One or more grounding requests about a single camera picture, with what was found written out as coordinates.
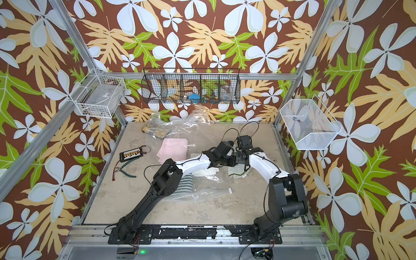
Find pale green towel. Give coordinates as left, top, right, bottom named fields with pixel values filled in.
left=228, top=164, right=251, bottom=179

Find green white striped towel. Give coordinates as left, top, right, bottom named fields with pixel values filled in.
left=173, top=174, right=195, bottom=200

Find pink towel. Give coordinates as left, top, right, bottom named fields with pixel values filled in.
left=157, top=138, right=188, bottom=164

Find clear plastic vacuum bag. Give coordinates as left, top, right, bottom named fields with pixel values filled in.
left=144, top=110, right=232, bottom=202

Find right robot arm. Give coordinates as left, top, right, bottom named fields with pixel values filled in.
left=236, top=135, right=309, bottom=241

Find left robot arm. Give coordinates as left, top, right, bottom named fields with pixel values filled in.
left=108, top=141, right=236, bottom=244

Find white mesh basket right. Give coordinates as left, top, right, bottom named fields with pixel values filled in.
left=279, top=95, right=342, bottom=151

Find yellow black screwdriver bit case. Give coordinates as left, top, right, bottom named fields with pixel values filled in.
left=141, top=120, right=171, bottom=139

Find black parallel charging board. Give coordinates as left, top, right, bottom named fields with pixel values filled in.
left=119, top=145, right=151, bottom=163

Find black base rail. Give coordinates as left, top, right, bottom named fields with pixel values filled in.
left=108, top=225, right=282, bottom=245

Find black wire basket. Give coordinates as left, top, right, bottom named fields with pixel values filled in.
left=140, top=68, right=241, bottom=105

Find green handled pliers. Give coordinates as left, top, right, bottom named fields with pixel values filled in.
left=112, top=160, right=136, bottom=182

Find white wire basket left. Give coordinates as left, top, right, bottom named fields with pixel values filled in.
left=72, top=72, right=126, bottom=119

